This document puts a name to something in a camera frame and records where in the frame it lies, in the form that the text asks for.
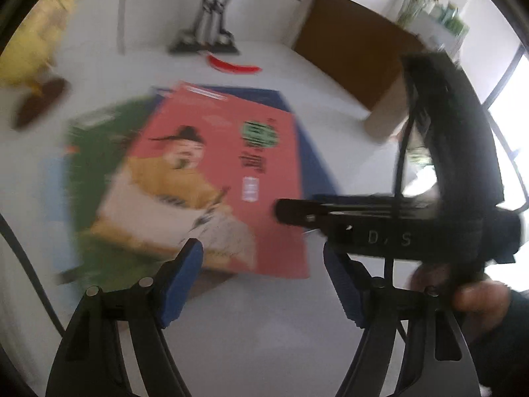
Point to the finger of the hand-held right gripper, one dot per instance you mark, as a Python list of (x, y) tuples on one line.
[(326, 197), (314, 213)]

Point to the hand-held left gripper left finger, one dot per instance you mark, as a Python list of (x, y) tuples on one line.
[(182, 285)]

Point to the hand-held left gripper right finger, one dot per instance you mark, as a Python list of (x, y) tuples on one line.
[(347, 285)]

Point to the navy blue bird book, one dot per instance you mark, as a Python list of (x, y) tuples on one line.
[(312, 149)]

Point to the pink poet book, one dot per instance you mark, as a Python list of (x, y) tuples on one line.
[(215, 173)]

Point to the dark green beetle book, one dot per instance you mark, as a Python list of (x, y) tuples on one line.
[(91, 182)]

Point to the light blue poets book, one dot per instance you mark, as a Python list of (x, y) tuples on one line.
[(56, 186)]

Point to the person's right forearm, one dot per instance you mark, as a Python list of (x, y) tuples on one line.
[(504, 347)]

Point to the person's right hand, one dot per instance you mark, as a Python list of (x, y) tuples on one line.
[(479, 297)]

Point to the green potted plant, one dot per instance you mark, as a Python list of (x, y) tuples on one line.
[(419, 155)]

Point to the brown wooden board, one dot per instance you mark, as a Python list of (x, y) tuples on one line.
[(351, 49)]

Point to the red tassel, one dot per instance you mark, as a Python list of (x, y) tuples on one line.
[(231, 66)]

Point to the black fan stand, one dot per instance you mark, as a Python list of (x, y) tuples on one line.
[(206, 25)]

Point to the green container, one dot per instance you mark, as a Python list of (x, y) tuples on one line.
[(452, 18)]

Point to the white bookshelf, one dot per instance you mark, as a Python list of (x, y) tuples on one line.
[(157, 12)]

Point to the cream globe on wooden stand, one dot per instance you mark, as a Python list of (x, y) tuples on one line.
[(33, 37)]

